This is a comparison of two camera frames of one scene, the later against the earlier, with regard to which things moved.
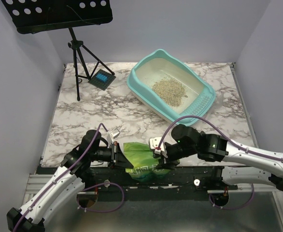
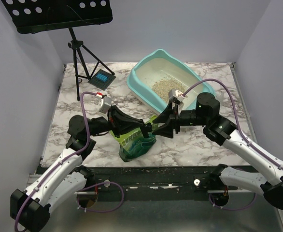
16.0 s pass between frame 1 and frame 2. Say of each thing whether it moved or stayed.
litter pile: stayed
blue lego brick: stayed
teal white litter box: stayed
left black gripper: moved
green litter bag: moved
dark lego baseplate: stayed
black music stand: stayed
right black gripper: moved
